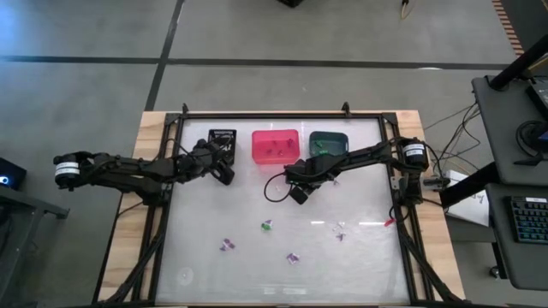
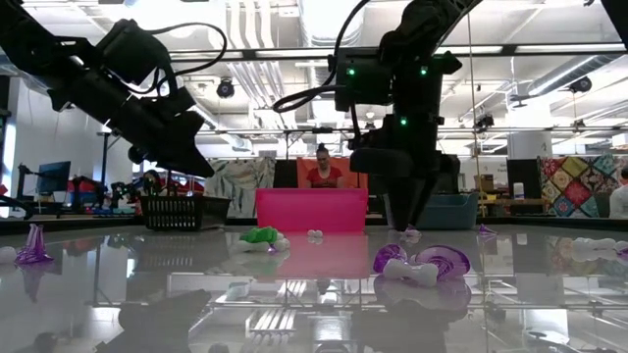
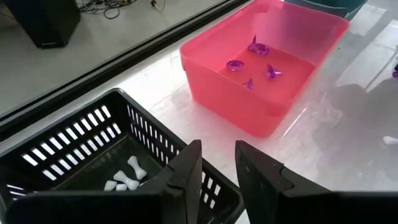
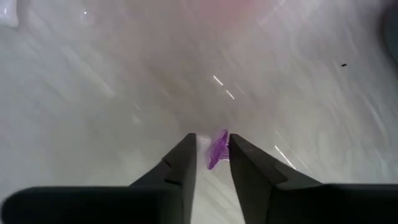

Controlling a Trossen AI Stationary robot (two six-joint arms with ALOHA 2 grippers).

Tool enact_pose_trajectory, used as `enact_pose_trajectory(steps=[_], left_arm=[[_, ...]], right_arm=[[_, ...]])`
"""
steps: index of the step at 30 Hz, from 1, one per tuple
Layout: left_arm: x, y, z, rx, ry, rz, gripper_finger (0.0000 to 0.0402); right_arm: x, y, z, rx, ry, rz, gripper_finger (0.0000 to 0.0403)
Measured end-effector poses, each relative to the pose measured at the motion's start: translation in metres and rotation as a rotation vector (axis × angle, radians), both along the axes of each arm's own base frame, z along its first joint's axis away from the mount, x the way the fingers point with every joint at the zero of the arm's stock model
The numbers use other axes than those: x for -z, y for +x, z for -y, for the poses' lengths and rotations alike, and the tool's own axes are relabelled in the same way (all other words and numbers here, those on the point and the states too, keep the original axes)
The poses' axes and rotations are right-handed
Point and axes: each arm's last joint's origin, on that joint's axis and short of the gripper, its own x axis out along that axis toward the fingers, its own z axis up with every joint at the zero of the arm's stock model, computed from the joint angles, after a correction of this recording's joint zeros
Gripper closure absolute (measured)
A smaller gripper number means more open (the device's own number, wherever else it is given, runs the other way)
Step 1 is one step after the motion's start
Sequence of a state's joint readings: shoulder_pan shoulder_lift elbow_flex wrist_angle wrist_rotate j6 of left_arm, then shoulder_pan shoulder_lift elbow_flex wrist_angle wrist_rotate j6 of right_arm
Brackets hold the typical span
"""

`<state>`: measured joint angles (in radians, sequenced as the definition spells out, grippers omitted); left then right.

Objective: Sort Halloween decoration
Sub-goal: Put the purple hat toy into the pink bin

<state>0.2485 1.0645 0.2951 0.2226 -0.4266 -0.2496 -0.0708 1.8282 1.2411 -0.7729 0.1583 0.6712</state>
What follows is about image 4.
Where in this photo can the teal plastic bin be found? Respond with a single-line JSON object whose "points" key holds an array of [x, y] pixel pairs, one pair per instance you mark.
{"points": [[392, 34]]}

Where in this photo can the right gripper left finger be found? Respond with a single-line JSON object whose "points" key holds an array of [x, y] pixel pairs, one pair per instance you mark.
{"points": [[174, 193]]}

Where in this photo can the purple plastic toy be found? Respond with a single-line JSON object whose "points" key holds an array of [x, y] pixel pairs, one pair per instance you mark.
{"points": [[219, 149]]}

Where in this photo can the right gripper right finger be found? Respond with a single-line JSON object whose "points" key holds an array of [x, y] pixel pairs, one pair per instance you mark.
{"points": [[258, 193]]}

